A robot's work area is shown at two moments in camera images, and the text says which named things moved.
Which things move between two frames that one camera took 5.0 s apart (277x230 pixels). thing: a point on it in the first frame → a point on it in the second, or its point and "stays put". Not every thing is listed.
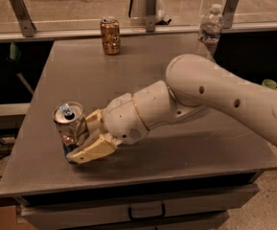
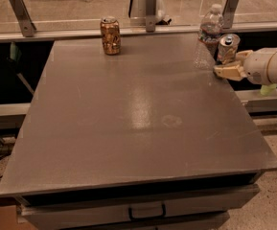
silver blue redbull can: x=71 y=123 → x=227 y=48
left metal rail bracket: x=22 y=12 stays put
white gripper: x=123 y=118 → x=257 y=66
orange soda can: x=110 y=35 stays put
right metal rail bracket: x=230 y=6 stays put
